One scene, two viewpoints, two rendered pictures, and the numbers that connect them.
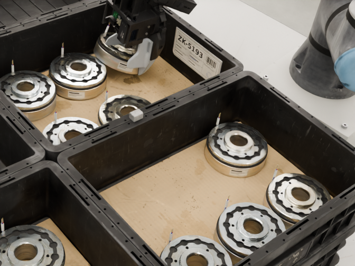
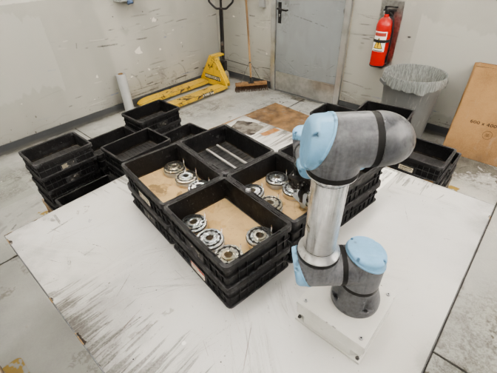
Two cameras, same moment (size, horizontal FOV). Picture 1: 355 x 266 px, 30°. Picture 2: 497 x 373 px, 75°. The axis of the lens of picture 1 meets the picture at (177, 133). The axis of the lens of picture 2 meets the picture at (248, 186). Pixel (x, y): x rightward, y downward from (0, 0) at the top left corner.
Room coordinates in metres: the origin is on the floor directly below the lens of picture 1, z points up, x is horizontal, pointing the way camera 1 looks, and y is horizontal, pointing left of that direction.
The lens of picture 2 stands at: (0.92, -0.94, 1.72)
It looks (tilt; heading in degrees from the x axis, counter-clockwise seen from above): 37 degrees down; 99
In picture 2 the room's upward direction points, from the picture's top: 2 degrees counter-clockwise
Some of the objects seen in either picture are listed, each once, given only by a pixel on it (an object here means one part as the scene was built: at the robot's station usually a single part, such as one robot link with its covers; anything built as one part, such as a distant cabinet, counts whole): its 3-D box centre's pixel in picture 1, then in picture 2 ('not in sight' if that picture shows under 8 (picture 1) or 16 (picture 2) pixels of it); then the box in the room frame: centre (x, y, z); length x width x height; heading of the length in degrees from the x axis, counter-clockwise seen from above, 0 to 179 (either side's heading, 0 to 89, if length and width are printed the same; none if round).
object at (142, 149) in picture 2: not in sight; (143, 169); (-0.18, 0.98, 0.37); 0.40 x 0.30 x 0.45; 56
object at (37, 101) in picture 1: (25, 89); (276, 177); (0.86, 0.27, 0.86); 0.10 x 0.10 x 0.01
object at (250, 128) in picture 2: not in sight; (245, 126); (0.61, 1.07, 0.71); 0.22 x 0.19 x 0.01; 146
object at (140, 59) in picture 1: (139, 59); (299, 198); (0.96, 0.09, 0.89); 0.06 x 0.03 x 0.09; 138
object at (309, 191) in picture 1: (300, 195); (228, 254); (0.73, -0.20, 0.86); 0.05 x 0.05 x 0.01
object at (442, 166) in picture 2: not in sight; (409, 176); (1.76, 1.06, 0.37); 0.40 x 0.30 x 0.45; 146
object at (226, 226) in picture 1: (252, 229); (209, 238); (0.64, -0.13, 0.86); 0.10 x 0.10 x 0.01
